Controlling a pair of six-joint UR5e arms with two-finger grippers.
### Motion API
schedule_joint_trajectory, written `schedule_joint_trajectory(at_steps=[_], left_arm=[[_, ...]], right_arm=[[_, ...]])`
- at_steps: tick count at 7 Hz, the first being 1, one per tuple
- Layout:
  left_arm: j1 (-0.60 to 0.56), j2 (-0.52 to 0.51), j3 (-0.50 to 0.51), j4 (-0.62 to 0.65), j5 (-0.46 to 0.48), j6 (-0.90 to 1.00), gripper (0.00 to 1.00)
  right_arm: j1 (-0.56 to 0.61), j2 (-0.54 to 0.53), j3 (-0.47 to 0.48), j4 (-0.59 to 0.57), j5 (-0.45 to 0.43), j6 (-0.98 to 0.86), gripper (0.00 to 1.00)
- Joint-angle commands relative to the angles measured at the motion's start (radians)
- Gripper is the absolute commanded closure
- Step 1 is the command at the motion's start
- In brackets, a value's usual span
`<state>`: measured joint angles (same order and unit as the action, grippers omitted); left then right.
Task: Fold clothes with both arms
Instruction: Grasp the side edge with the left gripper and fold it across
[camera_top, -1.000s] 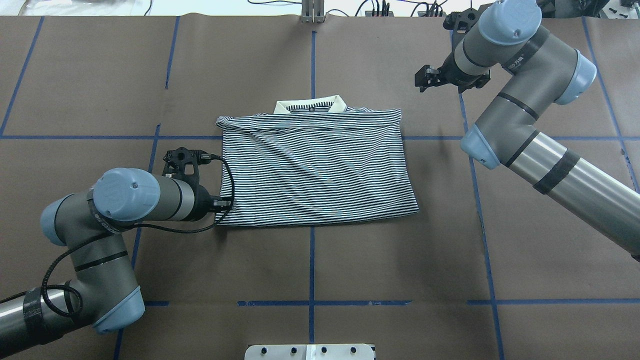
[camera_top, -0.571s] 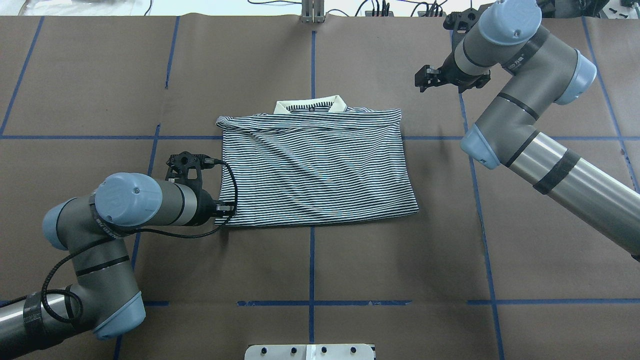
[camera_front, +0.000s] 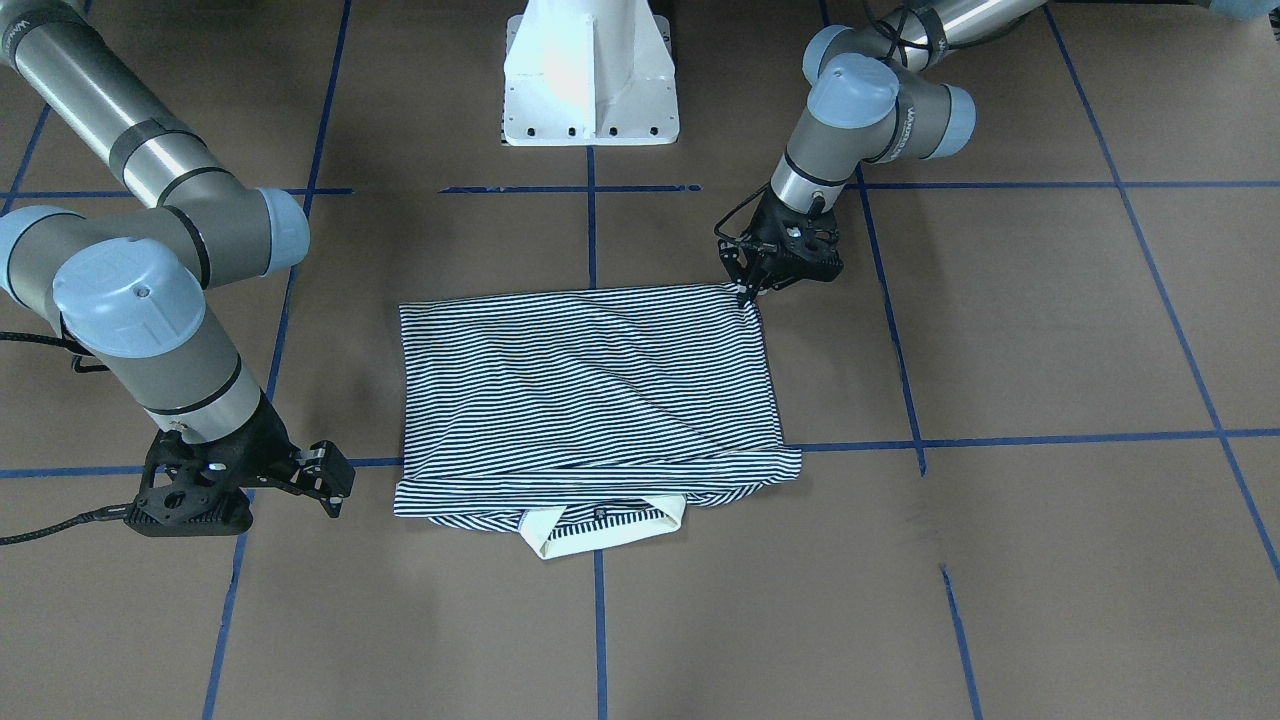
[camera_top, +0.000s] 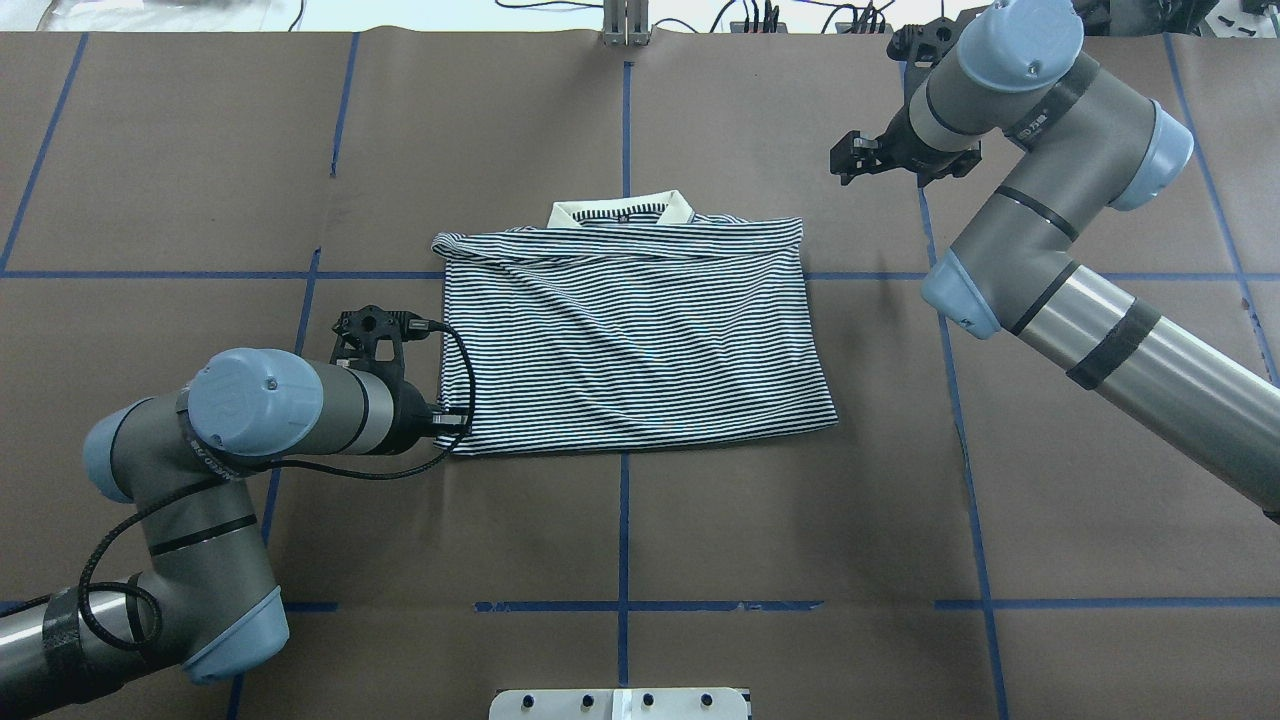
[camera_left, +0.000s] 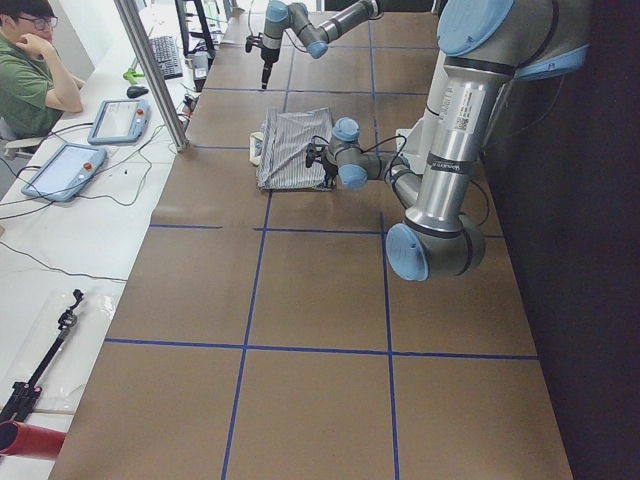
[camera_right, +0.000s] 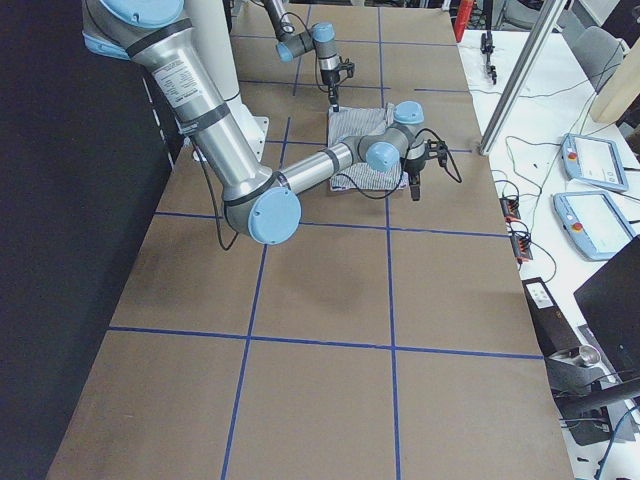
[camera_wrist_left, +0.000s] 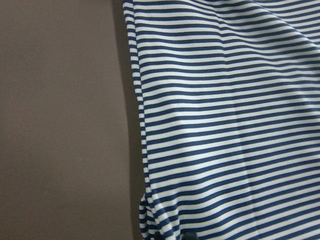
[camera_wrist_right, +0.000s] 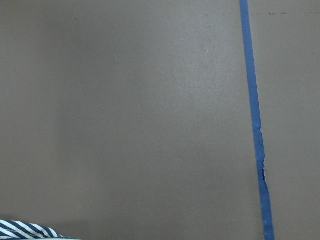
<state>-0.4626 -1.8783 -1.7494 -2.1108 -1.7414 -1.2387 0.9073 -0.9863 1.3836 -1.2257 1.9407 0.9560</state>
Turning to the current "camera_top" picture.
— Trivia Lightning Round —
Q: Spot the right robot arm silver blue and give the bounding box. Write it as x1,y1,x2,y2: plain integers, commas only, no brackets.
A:
829,1,1279,520

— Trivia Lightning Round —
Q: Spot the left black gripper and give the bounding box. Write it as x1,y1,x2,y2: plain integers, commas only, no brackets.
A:
385,386,471,455

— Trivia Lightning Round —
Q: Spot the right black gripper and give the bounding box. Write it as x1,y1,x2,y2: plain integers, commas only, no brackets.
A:
829,110,982,188

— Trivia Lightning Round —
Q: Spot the striped polo shirt white collar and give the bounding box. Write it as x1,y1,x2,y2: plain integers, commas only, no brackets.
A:
430,190,838,456

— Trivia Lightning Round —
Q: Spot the aluminium frame post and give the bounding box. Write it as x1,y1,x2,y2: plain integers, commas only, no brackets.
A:
600,0,652,47

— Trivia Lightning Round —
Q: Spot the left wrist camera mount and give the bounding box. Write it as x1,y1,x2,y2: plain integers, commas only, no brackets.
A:
328,305,433,389

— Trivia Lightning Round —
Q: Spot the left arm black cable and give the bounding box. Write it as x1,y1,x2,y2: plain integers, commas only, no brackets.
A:
76,318,477,656

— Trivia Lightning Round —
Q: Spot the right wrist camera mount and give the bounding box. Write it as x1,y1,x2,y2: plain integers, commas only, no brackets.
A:
886,17,969,69

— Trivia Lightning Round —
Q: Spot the white central mounting post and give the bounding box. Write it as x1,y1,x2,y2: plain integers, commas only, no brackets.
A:
488,685,754,719

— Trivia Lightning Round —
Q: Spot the usb hub orange far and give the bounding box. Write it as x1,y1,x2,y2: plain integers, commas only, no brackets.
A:
719,1,787,35

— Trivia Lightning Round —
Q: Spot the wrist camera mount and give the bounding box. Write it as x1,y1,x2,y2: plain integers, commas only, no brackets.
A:
886,17,969,69
328,305,433,389

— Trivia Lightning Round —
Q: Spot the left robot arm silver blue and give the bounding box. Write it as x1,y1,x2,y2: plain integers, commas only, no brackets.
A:
3,348,477,719

